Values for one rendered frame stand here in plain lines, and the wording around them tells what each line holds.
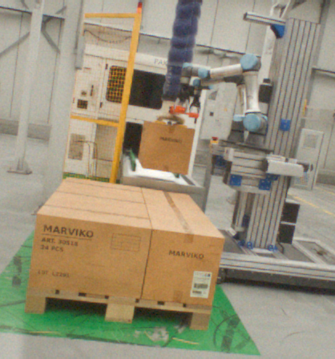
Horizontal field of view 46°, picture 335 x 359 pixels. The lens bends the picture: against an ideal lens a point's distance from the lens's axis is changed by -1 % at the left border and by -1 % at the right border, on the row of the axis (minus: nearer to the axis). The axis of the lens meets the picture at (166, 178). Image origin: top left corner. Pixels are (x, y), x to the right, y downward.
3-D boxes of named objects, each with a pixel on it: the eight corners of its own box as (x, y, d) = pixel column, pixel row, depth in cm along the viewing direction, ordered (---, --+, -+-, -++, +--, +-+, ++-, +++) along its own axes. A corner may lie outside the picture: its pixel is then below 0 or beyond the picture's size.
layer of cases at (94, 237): (60, 224, 324) (66, 176, 319) (179, 240, 338) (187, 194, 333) (27, 287, 207) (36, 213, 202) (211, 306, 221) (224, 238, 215)
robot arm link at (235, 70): (264, 58, 294) (203, 70, 317) (260, 55, 285) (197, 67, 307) (264, 74, 295) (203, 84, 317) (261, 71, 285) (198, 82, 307)
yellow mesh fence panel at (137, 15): (49, 201, 452) (74, 11, 423) (56, 201, 460) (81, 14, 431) (108, 222, 409) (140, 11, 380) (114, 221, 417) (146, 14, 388)
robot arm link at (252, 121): (264, 131, 286) (260, 55, 285) (260, 130, 273) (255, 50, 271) (248, 132, 291) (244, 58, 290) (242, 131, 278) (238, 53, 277)
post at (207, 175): (192, 235, 412) (210, 139, 398) (199, 236, 413) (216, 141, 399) (194, 237, 405) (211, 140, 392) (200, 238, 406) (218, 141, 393)
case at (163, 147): (137, 159, 399) (143, 120, 393) (176, 166, 405) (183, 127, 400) (142, 168, 340) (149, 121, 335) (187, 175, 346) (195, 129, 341)
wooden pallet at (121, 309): (58, 241, 327) (60, 224, 325) (177, 256, 340) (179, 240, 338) (24, 312, 209) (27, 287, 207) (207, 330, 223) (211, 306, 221)
